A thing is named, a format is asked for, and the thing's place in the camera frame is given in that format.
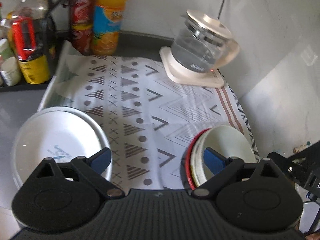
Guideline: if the white printed plate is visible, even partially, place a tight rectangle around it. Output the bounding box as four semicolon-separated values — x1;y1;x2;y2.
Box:
11;106;110;188

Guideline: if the white capped spice jar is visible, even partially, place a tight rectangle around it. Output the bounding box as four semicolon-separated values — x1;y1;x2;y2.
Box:
1;57;22;87

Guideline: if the yellow tin with utensils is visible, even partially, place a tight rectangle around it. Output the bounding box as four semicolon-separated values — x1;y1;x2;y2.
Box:
18;55;51;85

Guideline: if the white bowl with floral pattern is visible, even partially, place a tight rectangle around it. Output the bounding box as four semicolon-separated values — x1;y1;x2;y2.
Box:
191;125;259;187

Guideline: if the orange juice bottle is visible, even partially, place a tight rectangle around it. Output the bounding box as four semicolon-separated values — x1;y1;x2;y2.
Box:
91;0;127;55

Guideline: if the red cola can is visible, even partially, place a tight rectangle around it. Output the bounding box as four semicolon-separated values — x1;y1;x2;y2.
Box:
71;24;93;55
71;0;95;25

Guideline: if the patterned white table cloth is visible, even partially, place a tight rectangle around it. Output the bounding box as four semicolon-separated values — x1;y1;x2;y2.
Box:
39;42;255;191

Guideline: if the cream kettle heating base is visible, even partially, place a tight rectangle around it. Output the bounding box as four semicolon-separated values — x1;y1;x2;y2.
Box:
159;47;225;88

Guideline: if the glass electric kettle cream lid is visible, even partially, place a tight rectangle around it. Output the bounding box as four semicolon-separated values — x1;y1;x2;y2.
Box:
171;9;240;73

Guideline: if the red rimmed bowl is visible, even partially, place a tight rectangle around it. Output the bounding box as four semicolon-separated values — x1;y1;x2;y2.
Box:
180;129;209;190

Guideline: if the black wire rack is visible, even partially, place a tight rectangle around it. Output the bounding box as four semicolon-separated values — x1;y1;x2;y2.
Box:
41;0;71;65

